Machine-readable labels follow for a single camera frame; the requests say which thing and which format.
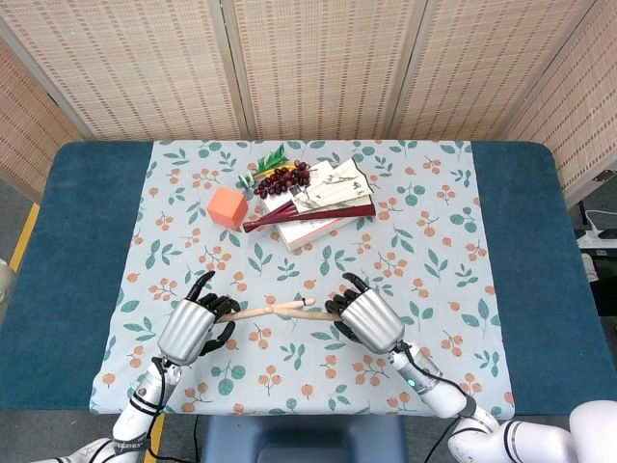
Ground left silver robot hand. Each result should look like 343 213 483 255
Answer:
156 270 241 367

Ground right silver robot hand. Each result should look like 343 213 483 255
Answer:
324 272 407 357

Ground plain wooden drumstick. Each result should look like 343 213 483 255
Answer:
262 304 346 322

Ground wooden stick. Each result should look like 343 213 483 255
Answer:
217 297 316 323

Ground blue robot base seat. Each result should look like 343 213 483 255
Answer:
199 413 409 463

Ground fruit and leaf print tablecloth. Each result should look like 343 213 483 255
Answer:
89 139 516 418

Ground folding paper fan, dark red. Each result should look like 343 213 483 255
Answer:
242 157 377 235

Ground orange cube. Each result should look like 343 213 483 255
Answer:
206 186 250 232

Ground dark red grape bunch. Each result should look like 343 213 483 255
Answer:
253 160 312 200

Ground green artificial leaves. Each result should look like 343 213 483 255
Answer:
254 147 291 176

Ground white power adapter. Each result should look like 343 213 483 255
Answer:
579 252 600 285

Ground white power strip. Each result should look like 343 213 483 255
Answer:
575 228 617 250

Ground woven bamboo folding screen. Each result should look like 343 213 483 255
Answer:
0 0 617 209

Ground white power cable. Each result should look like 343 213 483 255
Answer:
584 208 617 233

